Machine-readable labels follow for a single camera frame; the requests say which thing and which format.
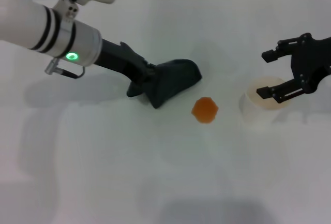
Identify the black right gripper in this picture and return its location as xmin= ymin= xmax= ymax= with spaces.
xmin=256 ymin=33 xmax=331 ymax=105

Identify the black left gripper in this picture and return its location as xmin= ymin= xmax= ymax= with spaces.
xmin=96 ymin=37 xmax=161 ymax=98

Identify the dark blue rag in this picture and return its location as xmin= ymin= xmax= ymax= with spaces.
xmin=143 ymin=58 xmax=203 ymax=109

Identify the white paper cup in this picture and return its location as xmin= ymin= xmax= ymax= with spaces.
xmin=238 ymin=76 xmax=293 ymax=132

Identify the orange liquid stain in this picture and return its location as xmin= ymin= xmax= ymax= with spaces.
xmin=191 ymin=96 xmax=219 ymax=125

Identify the left gripper cable with plug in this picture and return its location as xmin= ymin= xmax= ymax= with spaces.
xmin=44 ymin=59 xmax=86 ymax=80

